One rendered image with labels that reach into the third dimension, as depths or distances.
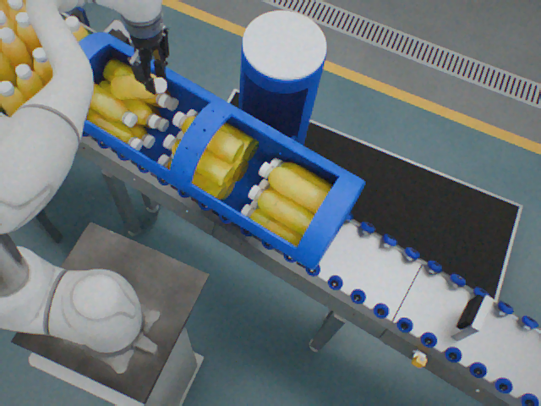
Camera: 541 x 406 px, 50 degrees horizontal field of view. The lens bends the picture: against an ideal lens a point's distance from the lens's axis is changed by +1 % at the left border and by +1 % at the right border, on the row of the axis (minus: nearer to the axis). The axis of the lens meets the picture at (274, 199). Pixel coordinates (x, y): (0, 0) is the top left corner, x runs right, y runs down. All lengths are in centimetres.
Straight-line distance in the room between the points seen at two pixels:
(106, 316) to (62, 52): 57
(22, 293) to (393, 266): 102
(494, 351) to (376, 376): 93
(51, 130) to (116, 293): 54
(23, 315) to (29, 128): 61
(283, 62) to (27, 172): 122
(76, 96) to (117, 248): 76
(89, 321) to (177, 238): 145
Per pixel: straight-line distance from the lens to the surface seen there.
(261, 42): 195
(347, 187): 149
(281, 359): 258
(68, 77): 98
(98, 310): 131
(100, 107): 171
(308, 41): 197
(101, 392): 158
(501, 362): 181
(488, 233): 282
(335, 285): 167
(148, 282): 160
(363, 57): 331
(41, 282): 136
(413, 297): 176
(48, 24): 113
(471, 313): 164
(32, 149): 84
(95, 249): 165
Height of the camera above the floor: 255
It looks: 66 degrees down
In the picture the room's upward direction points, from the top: 11 degrees clockwise
